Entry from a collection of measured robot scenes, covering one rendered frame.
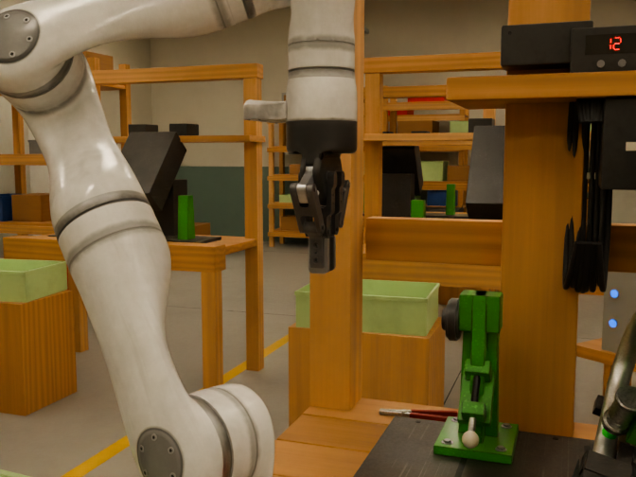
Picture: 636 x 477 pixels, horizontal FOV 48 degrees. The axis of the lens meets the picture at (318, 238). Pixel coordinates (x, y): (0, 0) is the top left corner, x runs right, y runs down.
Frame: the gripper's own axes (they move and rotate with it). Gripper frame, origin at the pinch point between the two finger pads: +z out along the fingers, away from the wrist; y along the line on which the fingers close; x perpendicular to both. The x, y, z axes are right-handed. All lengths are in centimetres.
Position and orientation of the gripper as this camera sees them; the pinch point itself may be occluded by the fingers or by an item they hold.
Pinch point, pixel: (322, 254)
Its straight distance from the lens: 77.5
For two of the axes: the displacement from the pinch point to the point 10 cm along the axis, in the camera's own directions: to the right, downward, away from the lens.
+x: -9.4, -0.3, 3.3
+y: 3.3, -1.1, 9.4
